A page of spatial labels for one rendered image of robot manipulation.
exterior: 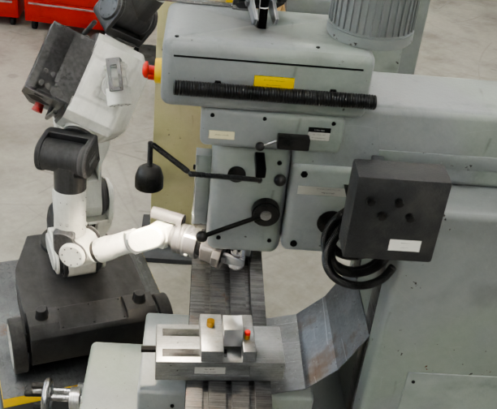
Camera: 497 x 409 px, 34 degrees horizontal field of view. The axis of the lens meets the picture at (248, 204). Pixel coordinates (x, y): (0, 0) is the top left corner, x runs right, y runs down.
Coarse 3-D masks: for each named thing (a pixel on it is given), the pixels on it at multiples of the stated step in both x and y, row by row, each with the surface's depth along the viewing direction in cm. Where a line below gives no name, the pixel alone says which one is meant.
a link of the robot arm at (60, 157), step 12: (48, 144) 219; (60, 144) 219; (72, 144) 219; (48, 156) 218; (60, 156) 218; (72, 156) 217; (48, 168) 221; (60, 168) 219; (72, 168) 218; (60, 180) 221; (72, 180) 221; (84, 180) 224; (60, 192) 222; (72, 192) 222
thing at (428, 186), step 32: (352, 192) 170; (384, 192) 167; (416, 192) 168; (448, 192) 168; (352, 224) 172; (384, 224) 172; (416, 224) 172; (352, 256) 176; (384, 256) 177; (416, 256) 177
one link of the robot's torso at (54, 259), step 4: (48, 228) 308; (52, 228) 308; (48, 232) 308; (52, 232) 306; (48, 236) 306; (52, 236) 303; (48, 240) 304; (52, 240) 301; (48, 244) 306; (52, 244) 301; (48, 248) 307; (52, 248) 299; (48, 252) 309; (52, 252) 298; (52, 256) 298; (56, 256) 296; (52, 260) 300; (56, 260) 296; (52, 264) 301; (56, 264) 297; (104, 264) 304; (56, 268) 298; (56, 272) 300
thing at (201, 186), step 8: (200, 152) 203; (208, 152) 203; (200, 160) 202; (208, 160) 202; (200, 168) 203; (208, 168) 204; (200, 184) 206; (208, 184) 206; (200, 192) 207; (208, 192) 208; (200, 200) 209; (208, 200) 209; (192, 208) 212; (200, 208) 210; (192, 216) 211; (200, 216) 211
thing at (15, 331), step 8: (8, 320) 284; (16, 320) 284; (8, 328) 283; (16, 328) 280; (8, 336) 292; (16, 336) 278; (24, 336) 279; (16, 344) 278; (24, 344) 278; (16, 352) 277; (24, 352) 278; (16, 360) 278; (24, 360) 279; (16, 368) 280; (24, 368) 282
